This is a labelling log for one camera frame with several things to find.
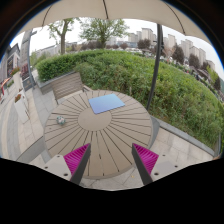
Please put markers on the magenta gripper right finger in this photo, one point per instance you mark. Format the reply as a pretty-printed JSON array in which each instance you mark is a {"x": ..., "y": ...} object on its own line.
[{"x": 145, "y": 161}]

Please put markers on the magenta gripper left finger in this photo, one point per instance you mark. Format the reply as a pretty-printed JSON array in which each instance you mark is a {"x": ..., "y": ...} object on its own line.
[{"x": 77, "y": 161}]

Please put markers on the blue mouse pad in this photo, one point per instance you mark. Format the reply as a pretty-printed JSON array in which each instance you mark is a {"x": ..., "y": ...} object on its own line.
[{"x": 105, "y": 103}]

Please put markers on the round wooden slatted table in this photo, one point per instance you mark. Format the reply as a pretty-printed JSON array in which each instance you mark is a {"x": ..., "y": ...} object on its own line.
[{"x": 111, "y": 133}]

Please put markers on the green hedge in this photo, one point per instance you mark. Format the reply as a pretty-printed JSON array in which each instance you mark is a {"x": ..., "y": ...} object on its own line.
[{"x": 172, "y": 96}]

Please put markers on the wooden slatted chair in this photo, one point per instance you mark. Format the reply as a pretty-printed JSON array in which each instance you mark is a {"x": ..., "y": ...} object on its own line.
[{"x": 67, "y": 84}]

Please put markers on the white planter with flowers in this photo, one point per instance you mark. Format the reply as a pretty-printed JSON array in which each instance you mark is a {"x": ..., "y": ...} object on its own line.
[{"x": 21, "y": 108}]

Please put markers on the dark umbrella pole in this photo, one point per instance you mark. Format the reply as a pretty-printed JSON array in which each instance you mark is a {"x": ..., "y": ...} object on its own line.
[{"x": 156, "y": 65}]

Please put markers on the beige patio umbrella canopy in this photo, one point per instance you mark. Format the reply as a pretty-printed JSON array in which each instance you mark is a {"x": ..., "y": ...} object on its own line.
[{"x": 157, "y": 11}]

